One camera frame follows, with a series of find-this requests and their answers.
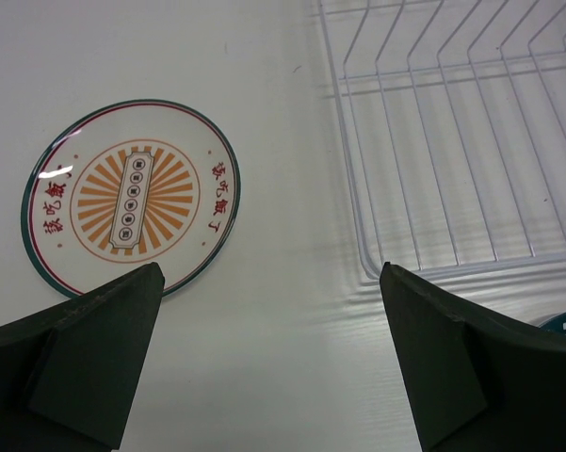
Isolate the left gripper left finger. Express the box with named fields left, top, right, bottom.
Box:
left=0, top=263, right=165, bottom=448

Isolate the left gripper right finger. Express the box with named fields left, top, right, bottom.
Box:
left=380, top=263, right=566, bottom=451

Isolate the sunburst pattern plate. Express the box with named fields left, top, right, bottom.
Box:
left=20, top=99, right=241, bottom=297

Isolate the white wire dish rack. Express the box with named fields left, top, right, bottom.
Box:
left=313, top=1, right=566, bottom=281

